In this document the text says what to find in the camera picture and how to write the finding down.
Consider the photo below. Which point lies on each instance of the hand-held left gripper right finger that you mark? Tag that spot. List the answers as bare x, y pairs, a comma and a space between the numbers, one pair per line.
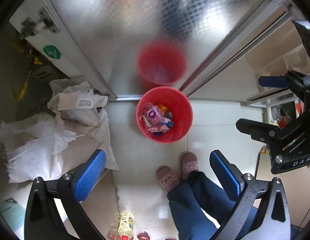
225, 175

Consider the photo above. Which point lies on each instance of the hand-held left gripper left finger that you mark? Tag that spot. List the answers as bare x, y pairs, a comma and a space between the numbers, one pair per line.
91, 175

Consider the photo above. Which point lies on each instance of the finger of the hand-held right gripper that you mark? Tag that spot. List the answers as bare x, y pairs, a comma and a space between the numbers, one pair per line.
272, 81
257, 130

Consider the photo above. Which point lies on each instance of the red plastic bucket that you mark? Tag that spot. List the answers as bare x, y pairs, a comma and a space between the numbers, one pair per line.
180, 100

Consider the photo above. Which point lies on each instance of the pink slipper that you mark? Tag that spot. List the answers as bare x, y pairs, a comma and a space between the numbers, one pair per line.
190, 165
167, 178

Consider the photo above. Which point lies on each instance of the person's leg in jeans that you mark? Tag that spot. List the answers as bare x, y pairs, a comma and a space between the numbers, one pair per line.
195, 205

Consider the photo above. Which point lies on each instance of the white woven sack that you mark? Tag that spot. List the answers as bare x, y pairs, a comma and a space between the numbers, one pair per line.
44, 145

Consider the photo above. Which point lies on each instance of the yellow oil bottle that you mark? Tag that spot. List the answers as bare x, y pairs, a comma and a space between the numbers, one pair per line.
125, 223

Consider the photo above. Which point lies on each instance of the white plastic bag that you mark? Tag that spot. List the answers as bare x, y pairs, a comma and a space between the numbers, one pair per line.
74, 102

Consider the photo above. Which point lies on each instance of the white cabinet door green sticker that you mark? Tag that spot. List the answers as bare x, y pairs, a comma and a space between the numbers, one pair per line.
57, 42

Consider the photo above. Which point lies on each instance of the metallic cabinet door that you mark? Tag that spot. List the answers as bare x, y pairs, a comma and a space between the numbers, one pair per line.
145, 30

